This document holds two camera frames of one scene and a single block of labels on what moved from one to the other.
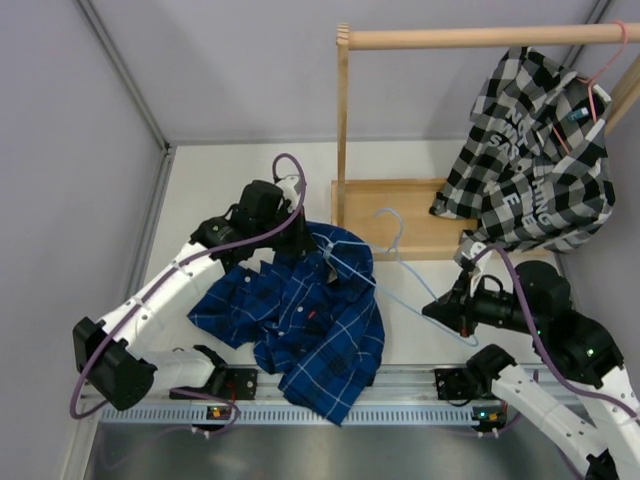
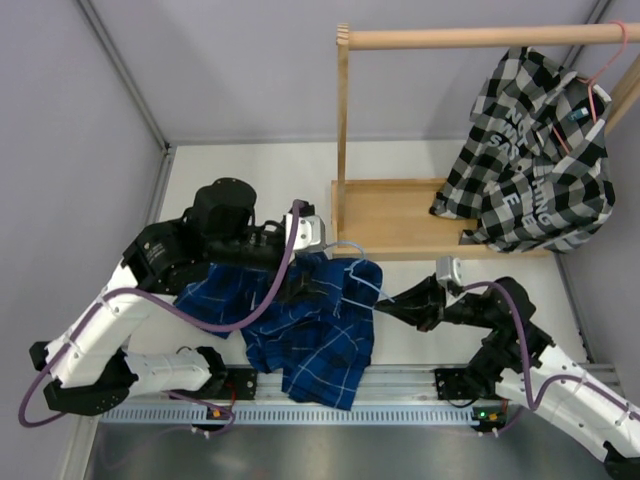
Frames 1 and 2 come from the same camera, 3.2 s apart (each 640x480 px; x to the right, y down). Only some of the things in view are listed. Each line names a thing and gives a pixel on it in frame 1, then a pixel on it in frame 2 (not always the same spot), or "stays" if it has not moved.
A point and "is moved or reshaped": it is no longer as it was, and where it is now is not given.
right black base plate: (454, 384) stays
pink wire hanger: (589, 81) stays
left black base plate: (231, 384) stays
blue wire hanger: (391, 250) to (350, 269)
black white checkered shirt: (534, 171) stays
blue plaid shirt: (313, 320) is moved or reshaped
